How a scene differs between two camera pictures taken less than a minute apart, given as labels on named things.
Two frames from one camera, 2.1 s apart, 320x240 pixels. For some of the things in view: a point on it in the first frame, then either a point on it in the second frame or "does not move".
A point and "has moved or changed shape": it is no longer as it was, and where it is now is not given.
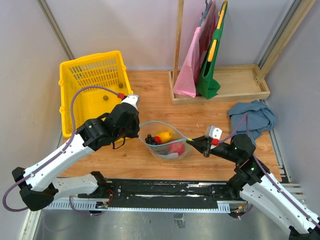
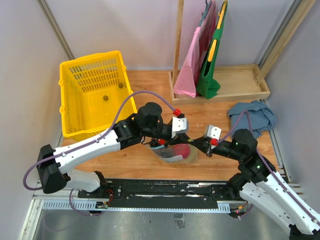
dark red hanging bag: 206,31 does not move
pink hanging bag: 186,83 does not move
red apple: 179,147 has moved or changed shape
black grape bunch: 150,140 has moved or changed shape
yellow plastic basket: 105,69 does not move
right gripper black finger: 203,140 does not move
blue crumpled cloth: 260,118 does not move
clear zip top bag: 162,141 has moved or changed shape
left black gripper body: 130,132 → 160,131
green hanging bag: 208,86 does not move
